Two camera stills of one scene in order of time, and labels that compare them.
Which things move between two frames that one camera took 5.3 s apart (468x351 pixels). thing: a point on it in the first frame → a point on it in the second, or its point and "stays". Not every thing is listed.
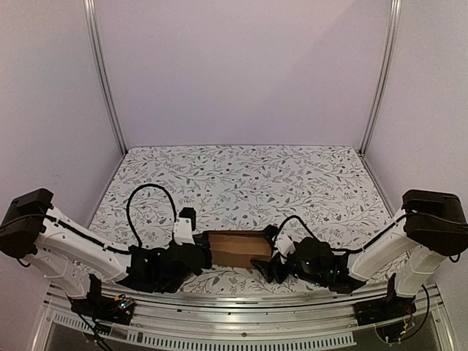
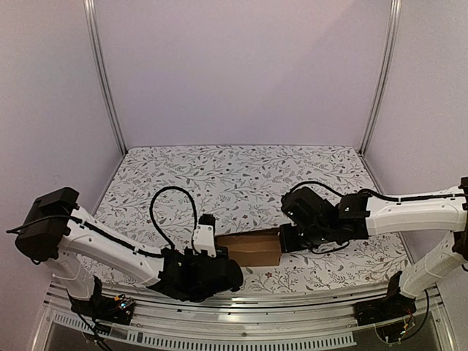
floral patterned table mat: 240,194 stays
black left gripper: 201,243 → 222,254
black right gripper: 282,264 → 289,238
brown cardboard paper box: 237,248 stays
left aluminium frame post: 91,20 stays
